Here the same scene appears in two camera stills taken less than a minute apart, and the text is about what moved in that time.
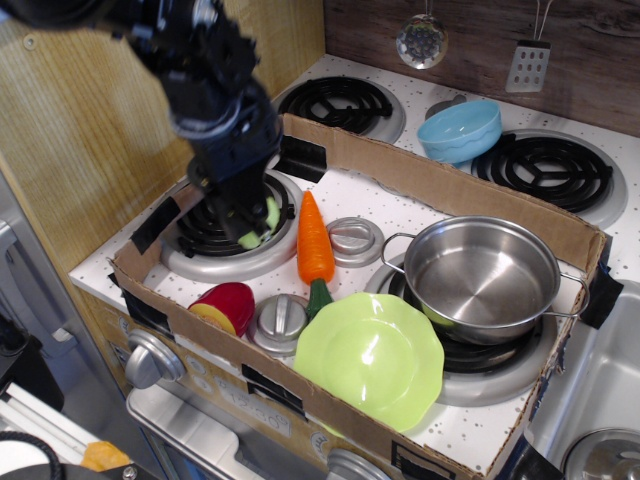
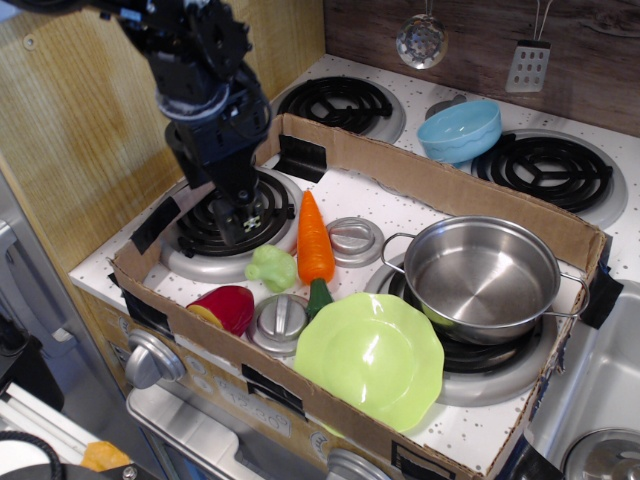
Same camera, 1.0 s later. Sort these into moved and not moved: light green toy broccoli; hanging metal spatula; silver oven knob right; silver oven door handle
Moved: light green toy broccoli
Not moved: silver oven knob right; silver oven door handle; hanging metal spatula
